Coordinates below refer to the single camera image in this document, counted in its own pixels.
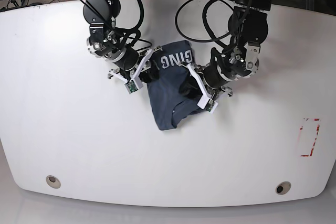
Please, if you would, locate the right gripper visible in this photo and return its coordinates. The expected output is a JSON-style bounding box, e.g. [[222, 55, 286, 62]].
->
[[107, 46, 162, 83]]

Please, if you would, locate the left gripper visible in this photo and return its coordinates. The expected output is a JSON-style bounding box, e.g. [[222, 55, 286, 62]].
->
[[178, 62, 233, 101]]

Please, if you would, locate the dark blue T-shirt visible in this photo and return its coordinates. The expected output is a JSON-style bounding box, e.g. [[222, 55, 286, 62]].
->
[[147, 40, 203, 131]]

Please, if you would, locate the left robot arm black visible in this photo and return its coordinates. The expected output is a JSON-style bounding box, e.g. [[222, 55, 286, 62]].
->
[[178, 0, 271, 99]]

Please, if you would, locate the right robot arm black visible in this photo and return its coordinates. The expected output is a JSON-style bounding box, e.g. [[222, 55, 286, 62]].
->
[[83, 0, 145, 80]]

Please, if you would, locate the red tape rectangle marking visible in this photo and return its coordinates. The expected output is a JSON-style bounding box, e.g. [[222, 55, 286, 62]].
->
[[297, 118, 321, 157]]

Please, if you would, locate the right table cable grommet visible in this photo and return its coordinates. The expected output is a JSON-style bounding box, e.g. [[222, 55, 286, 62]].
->
[[275, 182, 291, 195]]

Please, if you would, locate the table cable grommet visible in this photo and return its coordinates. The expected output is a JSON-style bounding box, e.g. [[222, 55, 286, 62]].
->
[[275, 182, 291, 195], [46, 175, 61, 189]]

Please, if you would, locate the left table cable grommet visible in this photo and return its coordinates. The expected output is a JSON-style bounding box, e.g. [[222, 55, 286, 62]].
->
[[46, 175, 61, 189]]

